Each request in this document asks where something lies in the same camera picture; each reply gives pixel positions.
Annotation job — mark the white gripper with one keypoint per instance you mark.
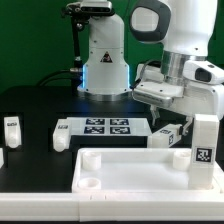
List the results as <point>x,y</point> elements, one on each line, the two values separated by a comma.
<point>199,90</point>

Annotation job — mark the white desk tabletop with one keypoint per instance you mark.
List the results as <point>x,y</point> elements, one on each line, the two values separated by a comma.
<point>137,170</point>

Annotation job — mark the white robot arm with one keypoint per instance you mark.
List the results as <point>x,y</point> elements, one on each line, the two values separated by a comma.
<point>183,27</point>

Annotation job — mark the white L-shaped obstacle fence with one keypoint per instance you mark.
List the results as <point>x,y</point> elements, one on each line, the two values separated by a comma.
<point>104,206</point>

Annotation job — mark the white block at left edge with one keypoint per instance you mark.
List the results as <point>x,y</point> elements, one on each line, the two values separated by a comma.
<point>1,158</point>

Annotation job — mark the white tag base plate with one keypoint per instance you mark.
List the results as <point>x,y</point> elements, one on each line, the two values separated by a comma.
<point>90,126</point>

